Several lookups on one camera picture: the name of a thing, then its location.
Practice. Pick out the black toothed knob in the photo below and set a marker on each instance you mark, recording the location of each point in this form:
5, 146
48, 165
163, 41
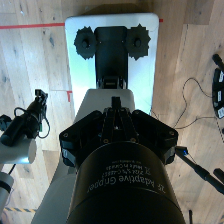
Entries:
85, 43
138, 42

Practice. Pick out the black labelled round stand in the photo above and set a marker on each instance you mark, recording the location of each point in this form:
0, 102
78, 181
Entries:
218, 83

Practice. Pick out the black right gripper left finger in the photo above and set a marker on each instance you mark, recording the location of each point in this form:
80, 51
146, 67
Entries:
80, 136

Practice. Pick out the long red floor tape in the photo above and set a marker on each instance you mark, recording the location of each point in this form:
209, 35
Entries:
30, 26

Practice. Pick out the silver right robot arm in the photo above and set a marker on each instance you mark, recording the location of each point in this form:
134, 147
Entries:
96, 100

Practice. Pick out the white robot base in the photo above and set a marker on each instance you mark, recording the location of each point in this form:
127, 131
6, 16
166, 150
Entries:
80, 76

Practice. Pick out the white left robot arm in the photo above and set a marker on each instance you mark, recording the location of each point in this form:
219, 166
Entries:
20, 151

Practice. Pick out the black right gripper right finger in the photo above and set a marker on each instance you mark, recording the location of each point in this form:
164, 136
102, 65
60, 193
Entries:
156, 136

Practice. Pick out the black tripod leg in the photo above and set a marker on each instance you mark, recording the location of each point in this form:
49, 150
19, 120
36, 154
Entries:
200, 171
219, 175

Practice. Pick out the yellow black hazard tape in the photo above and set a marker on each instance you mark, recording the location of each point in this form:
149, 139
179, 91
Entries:
20, 210

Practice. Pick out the short red tape corner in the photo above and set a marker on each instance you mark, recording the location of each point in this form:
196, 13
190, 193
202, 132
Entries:
69, 96

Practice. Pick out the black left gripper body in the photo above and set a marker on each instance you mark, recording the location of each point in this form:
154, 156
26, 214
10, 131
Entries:
23, 121

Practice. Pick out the black base column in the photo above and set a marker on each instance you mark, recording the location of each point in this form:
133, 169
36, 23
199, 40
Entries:
111, 53

